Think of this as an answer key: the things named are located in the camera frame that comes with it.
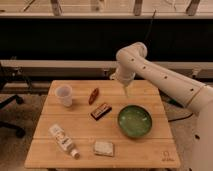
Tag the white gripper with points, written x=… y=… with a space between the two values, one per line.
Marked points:
x=124 y=77

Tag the red chili pepper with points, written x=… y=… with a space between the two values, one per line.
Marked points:
x=93 y=96

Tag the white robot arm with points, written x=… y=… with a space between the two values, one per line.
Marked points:
x=191 y=94

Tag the green ceramic bowl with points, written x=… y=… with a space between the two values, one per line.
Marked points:
x=134 y=121

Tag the white ceramic cup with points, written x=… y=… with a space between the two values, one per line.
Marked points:
x=64 y=95

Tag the brown chocolate bar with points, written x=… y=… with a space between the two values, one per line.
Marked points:
x=100 y=111

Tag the white wrapped sponge block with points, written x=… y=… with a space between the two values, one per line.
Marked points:
x=104 y=148

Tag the white plastic bottle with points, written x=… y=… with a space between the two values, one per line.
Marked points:
x=64 y=141

